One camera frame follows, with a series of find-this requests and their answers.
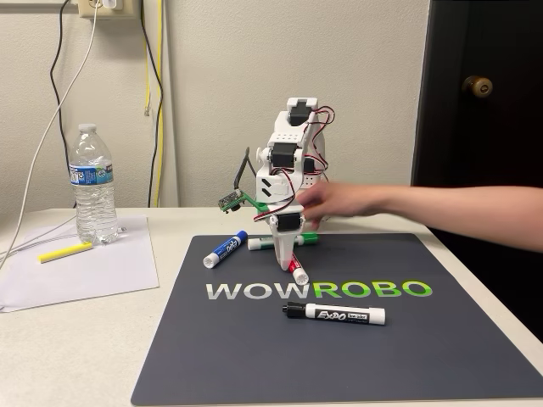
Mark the red dry erase marker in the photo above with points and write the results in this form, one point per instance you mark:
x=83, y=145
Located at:
x=300, y=275

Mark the green dry erase marker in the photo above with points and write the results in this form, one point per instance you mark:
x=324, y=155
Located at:
x=261, y=243

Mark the blue dry erase marker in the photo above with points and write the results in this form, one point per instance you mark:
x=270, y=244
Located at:
x=225, y=250

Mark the black dry erase marker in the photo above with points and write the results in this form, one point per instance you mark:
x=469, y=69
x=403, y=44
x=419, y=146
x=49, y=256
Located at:
x=339, y=314

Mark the person's hand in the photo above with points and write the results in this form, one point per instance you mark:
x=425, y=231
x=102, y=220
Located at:
x=343, y=201

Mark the dark grey WOWROBO mat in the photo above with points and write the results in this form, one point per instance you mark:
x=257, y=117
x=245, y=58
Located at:
x=212, y=347

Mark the white paper sheet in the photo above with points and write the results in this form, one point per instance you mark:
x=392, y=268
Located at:
x=106, y=275

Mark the clear plastic water bottle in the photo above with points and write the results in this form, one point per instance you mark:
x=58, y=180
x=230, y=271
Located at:
x=93, y=203

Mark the dark wooden door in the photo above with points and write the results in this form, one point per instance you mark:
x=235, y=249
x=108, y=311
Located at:
x=488, y=148

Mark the yellow highlighter pen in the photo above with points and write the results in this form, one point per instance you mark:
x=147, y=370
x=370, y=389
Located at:
x=63, y=253

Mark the brass door knob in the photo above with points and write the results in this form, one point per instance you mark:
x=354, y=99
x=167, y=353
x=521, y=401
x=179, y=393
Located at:
x=477, y=86

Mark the white charger plug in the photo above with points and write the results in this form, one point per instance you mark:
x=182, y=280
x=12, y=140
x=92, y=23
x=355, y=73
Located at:
x=112, y=3

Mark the camera board with green mount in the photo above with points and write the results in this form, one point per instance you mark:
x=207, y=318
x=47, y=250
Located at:
x=231, y=201

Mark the beige wall outlet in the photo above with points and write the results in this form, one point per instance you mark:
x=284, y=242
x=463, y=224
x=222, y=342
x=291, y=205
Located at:
x=127, y=12

